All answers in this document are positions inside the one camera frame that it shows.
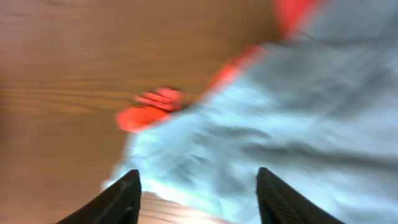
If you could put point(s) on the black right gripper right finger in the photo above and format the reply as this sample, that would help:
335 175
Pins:
281 204

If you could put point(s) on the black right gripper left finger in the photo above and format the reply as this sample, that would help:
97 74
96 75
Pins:
118 204

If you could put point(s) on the light blue t-shirt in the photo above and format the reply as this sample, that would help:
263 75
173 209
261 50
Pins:
319 111

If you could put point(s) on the red t-shirt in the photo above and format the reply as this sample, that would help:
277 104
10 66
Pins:
160 104

